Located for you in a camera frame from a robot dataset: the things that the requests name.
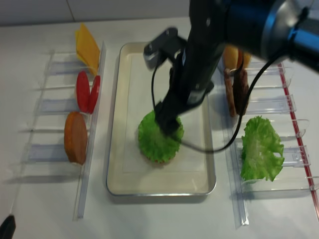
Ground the orange bun half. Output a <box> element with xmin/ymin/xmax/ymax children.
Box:
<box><xmin>64</xmin><ymin>112</ymin><xmax>88</xmax><ymax>165</ymax></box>

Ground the bun bottom under lettuce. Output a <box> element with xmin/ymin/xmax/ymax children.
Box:
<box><xmin>143</xmin><ymin>152</ymin><xmax>176</xmax><ymax>164</ymax></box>

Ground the black left arm gripper tip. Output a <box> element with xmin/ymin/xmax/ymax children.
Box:
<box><xmin>0</xmin><ymin>215</ymin><xmax>16</xmax><ymax>239</ymax></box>

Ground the red tomato slice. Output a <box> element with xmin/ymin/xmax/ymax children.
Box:
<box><xmin>75</xmin><ymin>71</ymin><xmax>90</xmax><ymax>113</ymax></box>
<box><xmin>88</xmin><ymin>75</ymin><xmax>101</xmax><ymax>114</ymax></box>

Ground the green lettuce leaf in rack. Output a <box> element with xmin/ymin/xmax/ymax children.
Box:
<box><xmin>240</xmin><ymin>116</ymin><xmax>285</xmax><ymax>181</ymax></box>

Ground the green lettuce leaf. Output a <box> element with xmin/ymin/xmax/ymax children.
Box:
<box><xmin>138</xmin><ymin>111</ymin><xmax>184</xmax><ymax>153</ymax></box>
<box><xmin>240</xmin><ymin>116</ymin><xmax>285</xmax><ymax>181</ymax></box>

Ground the silver metal tray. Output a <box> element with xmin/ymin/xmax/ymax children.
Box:
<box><xmin>106</xmin><ymin>42</ymin><xmax>216</xmax><ymax>197</ymax></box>

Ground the black cable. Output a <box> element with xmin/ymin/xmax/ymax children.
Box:
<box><xmin>151</xmin><ymin>47</ymin><xmax>285</xmax><ymax>153</ymax></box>

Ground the brown meat patty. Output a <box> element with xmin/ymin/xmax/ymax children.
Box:
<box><xmin>233</xmin><ymin>69</ymin><xmax>249</xmax><ymax>115</ymax></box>
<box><xmin>224</xmin><ymin>68</ymin><xmax>236</xmax><ymax>117</ymax></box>

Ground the clear acrylic left rack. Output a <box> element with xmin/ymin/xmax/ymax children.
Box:
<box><xmin>5</xmin><ymin>51</ymin><xmax>99</xmax><ymax>221</ymax></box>

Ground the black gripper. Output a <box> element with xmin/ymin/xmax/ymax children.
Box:
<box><xmin>155</xmin><ymin>50</ymin><xmax>213</xmax><ymax>141</ymax></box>

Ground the clear acrylic right rack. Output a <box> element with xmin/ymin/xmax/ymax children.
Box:
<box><xmin>216</xmin><ymin>64</ymin><xmax>319</xmax><ymax>227</ymax></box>

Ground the yellow cheese slice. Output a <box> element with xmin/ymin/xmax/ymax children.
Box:
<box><xmin>75</xmin><ymin>30</ymin><xmax>96</xmax><ymax>76</ymax></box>
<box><xmin>76</xmin><ymin>23</ymin><xmax>100</xmax><ymax>75</ymax></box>

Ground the clear acrylic rack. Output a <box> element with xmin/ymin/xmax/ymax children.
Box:
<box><xmin>5</xmin><ymin>51</ymin><xmax>99</xmax><ymax>221</ymax></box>
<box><xmin>216</xmin><ymin>64</ymin><xmax>319</xmax><ymax>227</ymax></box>

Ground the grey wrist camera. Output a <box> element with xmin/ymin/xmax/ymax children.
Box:
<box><xmin>143</xmin><ymin>27</ymin><xmax>187</xmax><ymax>70</ymax></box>

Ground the black blue robot arm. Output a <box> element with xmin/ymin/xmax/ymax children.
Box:
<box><xmin>0</xmin><ymin>0</ymin><xmax>319</xmax><ymax>239</ymax></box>

